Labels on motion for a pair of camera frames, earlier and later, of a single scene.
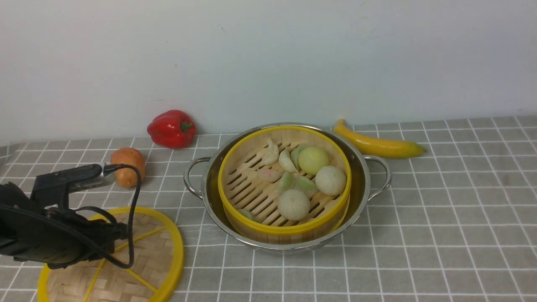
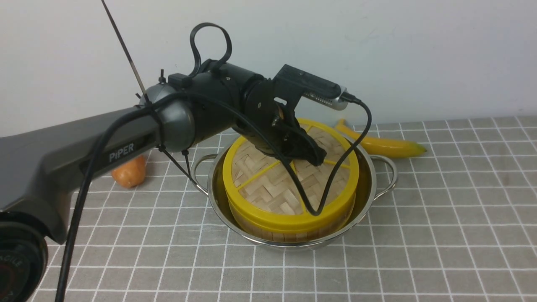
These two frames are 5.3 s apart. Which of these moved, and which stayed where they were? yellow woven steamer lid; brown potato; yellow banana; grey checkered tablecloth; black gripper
Moved: black gripper; yellow woven steamer lid
Stayed: grey checkered tablecloth; brown potato; yellow banana
